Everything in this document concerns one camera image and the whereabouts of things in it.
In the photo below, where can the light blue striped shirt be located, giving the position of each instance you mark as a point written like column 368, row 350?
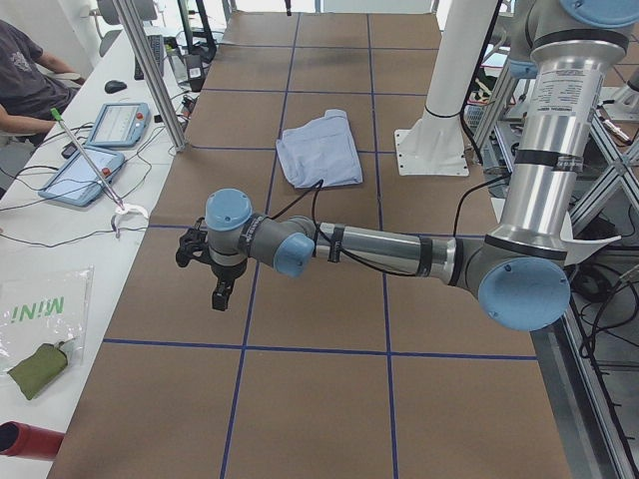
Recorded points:
column 322, row 149

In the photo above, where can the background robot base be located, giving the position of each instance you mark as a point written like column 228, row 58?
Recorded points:
column 621, row 104

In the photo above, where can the far blue teach pendant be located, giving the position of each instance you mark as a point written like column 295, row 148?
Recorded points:
column 119, row 125

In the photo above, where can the olive green pouch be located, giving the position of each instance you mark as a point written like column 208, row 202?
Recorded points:
column 35, row 372

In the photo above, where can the clear plastic bag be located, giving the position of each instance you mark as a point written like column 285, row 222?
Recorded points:
column 44, row 308

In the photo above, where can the seated person grey shirt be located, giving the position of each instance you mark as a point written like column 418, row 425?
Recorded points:
column 27, row 94

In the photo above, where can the thin metal rod tool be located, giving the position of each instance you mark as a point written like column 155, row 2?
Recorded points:
column 101, row 177

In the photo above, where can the white hook piece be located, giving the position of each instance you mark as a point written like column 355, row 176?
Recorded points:
column 123, row 210

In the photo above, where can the aluminium frame post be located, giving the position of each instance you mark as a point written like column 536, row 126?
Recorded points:
column 132, row 23

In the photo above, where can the near blue teach pendant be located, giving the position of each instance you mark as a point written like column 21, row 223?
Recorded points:
column 76, row 184

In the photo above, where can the red cylinder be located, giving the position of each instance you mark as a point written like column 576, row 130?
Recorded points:
column 30, row 442

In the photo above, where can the black computer mouse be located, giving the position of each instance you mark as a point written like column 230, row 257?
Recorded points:
column 114, row 86

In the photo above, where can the blue teach pendant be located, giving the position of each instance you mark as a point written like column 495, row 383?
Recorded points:
column 119, row 125
column 76, row 184

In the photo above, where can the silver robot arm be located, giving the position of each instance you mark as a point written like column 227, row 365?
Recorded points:
column 275, row 72

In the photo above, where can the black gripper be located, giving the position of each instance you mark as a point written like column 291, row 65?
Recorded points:
column 225, row 273

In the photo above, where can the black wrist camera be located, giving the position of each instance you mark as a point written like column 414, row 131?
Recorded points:
column 193, row 245

